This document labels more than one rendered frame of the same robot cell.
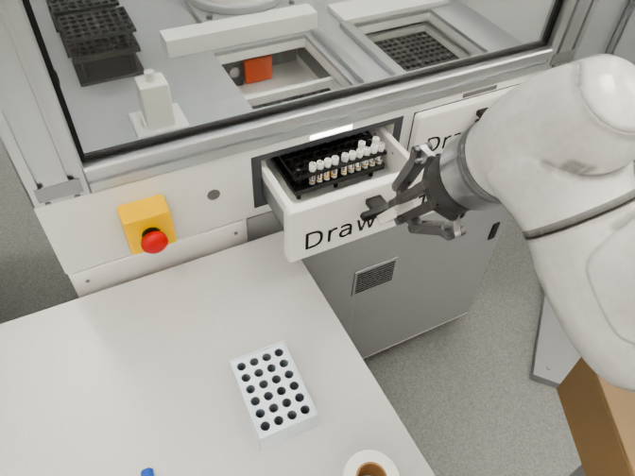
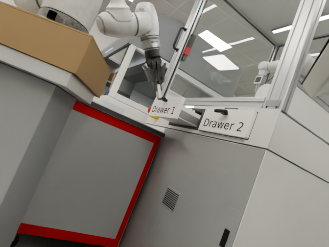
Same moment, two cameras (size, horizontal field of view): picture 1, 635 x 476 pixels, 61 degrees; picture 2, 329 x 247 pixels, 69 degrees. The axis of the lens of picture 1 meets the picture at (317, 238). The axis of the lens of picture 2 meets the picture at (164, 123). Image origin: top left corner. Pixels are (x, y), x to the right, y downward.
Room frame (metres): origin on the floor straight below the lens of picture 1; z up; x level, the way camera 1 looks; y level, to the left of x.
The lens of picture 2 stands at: (0.67, -1.30, 0.66)
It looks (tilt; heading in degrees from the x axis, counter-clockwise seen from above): 6 degrees up; 91
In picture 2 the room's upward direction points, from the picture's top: 22 degrees clockwise
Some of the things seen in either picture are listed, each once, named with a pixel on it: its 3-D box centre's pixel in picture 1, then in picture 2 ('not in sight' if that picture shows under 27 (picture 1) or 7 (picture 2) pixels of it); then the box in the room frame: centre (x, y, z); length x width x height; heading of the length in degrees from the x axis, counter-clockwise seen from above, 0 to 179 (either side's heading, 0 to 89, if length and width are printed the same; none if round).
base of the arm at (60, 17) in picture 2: not in sight; (60, 28); (0.25, -0.57, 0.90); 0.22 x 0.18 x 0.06; 103
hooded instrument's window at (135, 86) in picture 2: not in sight; (137, 99); (0.22, 1.65, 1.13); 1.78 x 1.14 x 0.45; 119
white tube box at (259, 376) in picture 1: (272, 392); (111, 108); (0.35, 0.05, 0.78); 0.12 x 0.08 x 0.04; 27
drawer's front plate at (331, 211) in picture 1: (367, 210); (165, 107); (0.63, -0.08, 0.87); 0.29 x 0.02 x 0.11; 119
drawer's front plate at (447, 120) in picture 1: (474, 122); (224, 121); (0.89, -0.30, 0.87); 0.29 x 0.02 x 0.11; 119
